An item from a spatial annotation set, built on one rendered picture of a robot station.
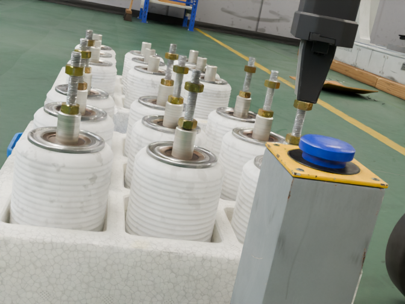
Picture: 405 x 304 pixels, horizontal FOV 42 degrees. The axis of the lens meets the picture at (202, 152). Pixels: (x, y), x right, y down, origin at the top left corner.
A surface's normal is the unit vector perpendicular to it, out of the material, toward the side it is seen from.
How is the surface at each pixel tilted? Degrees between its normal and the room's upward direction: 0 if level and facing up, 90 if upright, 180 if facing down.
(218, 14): 90
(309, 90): 90
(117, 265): 90
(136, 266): 90
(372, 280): 0
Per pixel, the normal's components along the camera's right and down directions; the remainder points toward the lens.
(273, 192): -0.97, -0.13
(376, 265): 0.18, -0.94
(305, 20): -0.77, 0.05
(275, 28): 0.17, 0.31
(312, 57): -0.11, 0.27
